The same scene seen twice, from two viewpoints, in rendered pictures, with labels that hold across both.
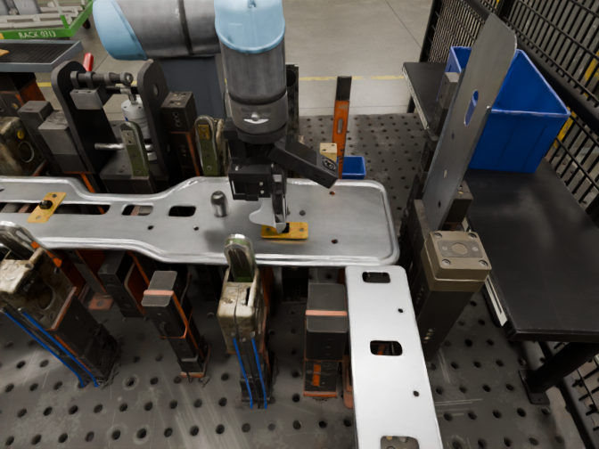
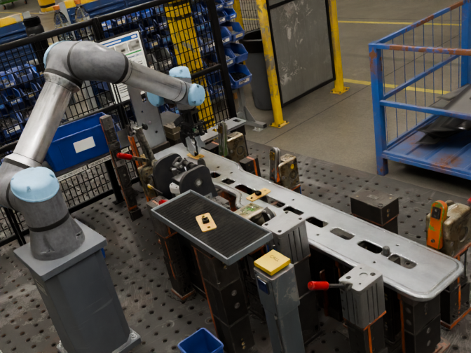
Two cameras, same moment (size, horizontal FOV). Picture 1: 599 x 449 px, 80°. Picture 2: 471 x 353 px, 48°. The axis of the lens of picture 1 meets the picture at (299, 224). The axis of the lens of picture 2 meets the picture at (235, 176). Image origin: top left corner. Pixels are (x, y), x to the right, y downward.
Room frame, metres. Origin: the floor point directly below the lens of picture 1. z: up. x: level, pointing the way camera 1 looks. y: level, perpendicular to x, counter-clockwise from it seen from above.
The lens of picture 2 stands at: (1.44, 1.75, 1.87)
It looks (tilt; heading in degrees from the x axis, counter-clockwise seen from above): 27 degrees down; 236
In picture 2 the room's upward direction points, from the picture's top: 12 degrees counter-clockwise
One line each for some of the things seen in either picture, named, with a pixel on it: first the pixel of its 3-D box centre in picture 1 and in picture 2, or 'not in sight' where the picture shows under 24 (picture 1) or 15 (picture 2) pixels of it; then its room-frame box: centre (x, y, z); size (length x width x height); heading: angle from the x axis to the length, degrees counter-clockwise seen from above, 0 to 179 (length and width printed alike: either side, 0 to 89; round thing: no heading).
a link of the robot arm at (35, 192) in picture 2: not in sight; (38, 195); (1.14, 0.33, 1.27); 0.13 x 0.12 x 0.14; 102
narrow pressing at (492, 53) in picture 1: (455, 142); (146, 110); (0.47, -0.24, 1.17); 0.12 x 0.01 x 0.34; 178
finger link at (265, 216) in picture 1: (266, 217); (200, 143); (0.42, 0.05, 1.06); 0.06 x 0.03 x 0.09; 88
